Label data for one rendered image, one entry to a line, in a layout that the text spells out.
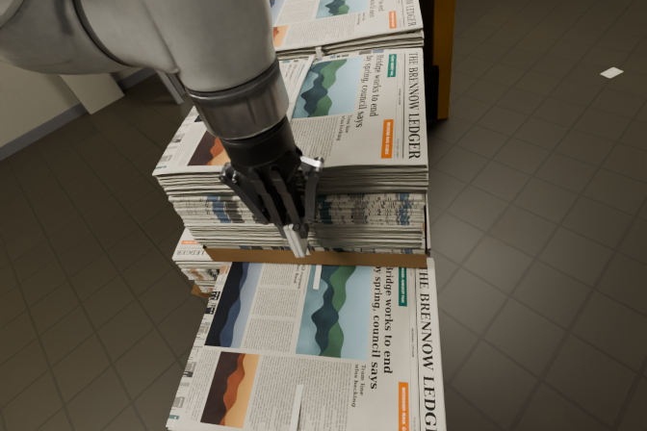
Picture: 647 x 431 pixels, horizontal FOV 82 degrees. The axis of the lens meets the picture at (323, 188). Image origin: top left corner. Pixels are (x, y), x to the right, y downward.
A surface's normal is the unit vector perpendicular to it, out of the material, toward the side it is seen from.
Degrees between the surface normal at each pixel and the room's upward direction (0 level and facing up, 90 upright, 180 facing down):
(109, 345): 0
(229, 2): 88
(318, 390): 0
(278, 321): 1
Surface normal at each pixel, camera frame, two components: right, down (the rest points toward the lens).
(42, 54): -0.01, 0.97
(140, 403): -0.19, -0.67
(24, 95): 0.69, 0.43
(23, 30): 0.35, 0.79
